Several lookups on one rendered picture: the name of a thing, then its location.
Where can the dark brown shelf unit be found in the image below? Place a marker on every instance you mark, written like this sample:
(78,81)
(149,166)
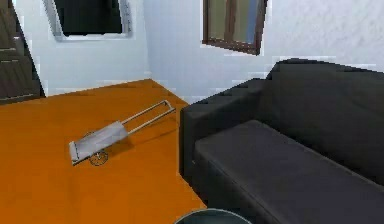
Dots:
(15,66)

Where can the black sofa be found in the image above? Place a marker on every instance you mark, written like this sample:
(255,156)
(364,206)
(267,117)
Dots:
(286,153)

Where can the grey hand trolley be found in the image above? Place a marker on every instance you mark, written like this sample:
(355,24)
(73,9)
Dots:
(100,138)

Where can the round dark glass table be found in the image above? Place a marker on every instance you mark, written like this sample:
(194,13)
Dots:
(213,218)

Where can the brown framed window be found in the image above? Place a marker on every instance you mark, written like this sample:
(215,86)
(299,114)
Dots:
(233,23)

